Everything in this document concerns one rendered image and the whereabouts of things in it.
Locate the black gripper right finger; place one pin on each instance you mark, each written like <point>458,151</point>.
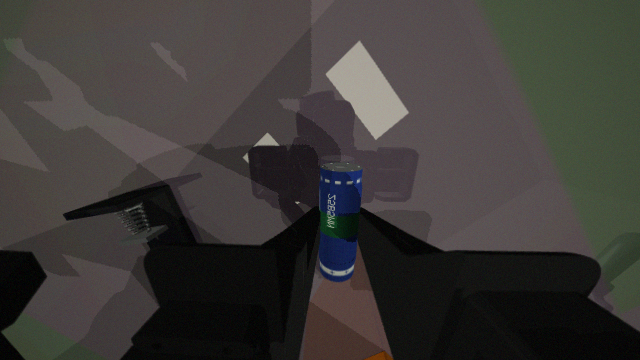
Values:
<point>421,290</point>

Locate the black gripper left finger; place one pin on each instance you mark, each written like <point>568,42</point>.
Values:
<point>277,275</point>

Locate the blue cylindrical battery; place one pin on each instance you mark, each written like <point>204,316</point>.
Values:
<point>340,191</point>

